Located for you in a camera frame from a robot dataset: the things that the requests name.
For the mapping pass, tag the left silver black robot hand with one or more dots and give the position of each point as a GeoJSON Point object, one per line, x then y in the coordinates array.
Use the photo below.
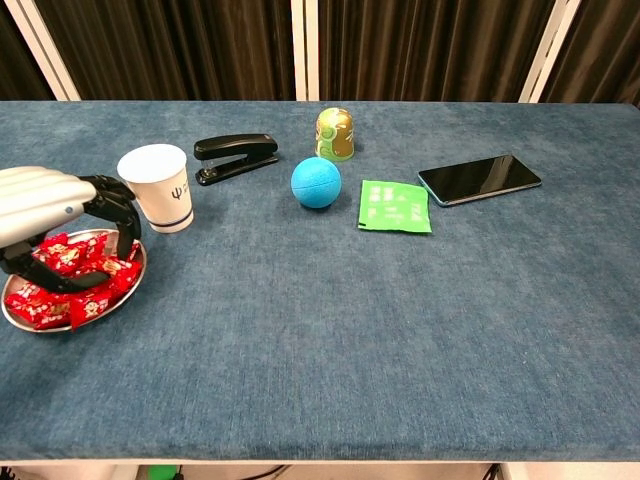
{"type": "Point", "coordinates": [40, 200]}

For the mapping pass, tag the heap of red candies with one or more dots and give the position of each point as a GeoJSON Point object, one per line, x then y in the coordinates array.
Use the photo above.
{"type": "Point", "coordinates": [90, 305]}

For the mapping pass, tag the white paper cup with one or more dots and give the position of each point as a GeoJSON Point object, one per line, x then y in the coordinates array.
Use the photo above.
{"type": "Point", "coordinates": [165, 200]}

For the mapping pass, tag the round metal plate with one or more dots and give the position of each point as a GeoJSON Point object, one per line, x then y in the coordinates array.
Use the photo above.
{"type": "Point", "coordinates": [77, 235]}

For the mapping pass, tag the black pleated curtain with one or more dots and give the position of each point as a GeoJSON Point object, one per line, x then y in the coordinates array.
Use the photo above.
{"type": "Point", "coordinates": [175, 50]}
{"type": "Point", "coordinates": [430, 50]}
{"type": "Point", "coordinates": [600, 55]}
{"type": "Point", "coordinates": [15, 60]}

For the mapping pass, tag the black stapler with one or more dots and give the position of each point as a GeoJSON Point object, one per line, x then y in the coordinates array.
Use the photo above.
{"type": "Point", "coordinates": [235, 145]}

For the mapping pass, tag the blue foam ball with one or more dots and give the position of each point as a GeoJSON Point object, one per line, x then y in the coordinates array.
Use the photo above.
{"type": "Point", "coordinates": [316, 182]}

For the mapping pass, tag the bright green object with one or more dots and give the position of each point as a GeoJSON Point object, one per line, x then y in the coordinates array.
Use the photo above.
{"type": "Point", "coordinates": [164, 472]}

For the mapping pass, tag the green gold domed tin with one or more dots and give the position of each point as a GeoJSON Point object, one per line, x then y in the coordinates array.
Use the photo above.
{"type": "Point", "coordinates": [335, 135]}

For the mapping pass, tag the blue table cloth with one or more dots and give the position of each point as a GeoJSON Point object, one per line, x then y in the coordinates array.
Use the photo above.
{"type": "Point", "coordinates": [320, 325]}

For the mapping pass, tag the green sachet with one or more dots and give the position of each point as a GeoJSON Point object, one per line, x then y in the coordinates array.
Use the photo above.
{"type": "Point", "coordinates": [395, 207]}

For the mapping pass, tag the black smartphone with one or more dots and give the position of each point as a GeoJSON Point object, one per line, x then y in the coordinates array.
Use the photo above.
{"type": "Point", "coordinates": [480, 179]}

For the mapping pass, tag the white frame post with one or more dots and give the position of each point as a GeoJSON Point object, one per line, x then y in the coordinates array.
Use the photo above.
{"type": "Point", "coordinates": [305, 50]}
{"type": "Point", "coordinates": [547, 55]}
{"type": "Point", "coordinates": [45, 55]}

